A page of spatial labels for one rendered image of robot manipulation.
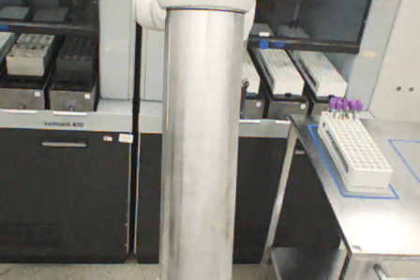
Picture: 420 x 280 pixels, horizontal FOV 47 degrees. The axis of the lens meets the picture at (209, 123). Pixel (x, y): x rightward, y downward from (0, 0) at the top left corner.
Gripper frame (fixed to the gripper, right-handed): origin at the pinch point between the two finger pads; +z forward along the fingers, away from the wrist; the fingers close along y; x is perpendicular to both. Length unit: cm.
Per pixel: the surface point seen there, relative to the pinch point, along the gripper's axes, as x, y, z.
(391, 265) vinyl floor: -28, -91, 85
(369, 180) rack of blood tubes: 25.3, -34.0, -1.1
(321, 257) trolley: -5, -45, 57
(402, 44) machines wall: -144, -131, 25
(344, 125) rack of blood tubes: 3.1, -34.9, -3.1
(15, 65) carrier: -32, 61, 0
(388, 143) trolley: 2, -50, 3
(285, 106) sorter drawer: -24.5, -26.4, 6.2
